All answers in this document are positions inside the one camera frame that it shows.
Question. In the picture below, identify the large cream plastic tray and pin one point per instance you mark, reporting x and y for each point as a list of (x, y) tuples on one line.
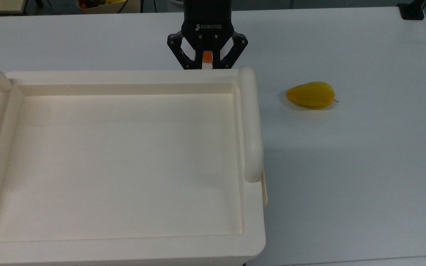
[(124, 166)]

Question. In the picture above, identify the black corner table clamp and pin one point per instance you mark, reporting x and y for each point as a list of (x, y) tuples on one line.
[(412, 11)]

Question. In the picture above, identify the yellow starfruit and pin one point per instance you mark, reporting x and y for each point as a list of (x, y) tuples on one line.
[(311, 96)]

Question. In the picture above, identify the box of mixed fruit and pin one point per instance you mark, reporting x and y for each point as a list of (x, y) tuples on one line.
[(102, 5)]

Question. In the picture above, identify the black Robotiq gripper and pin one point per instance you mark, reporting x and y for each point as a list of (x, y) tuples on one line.
[(207, 18)]

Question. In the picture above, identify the cream cabinet door orange latch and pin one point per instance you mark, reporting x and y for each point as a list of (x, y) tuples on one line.
[(207, 58)]

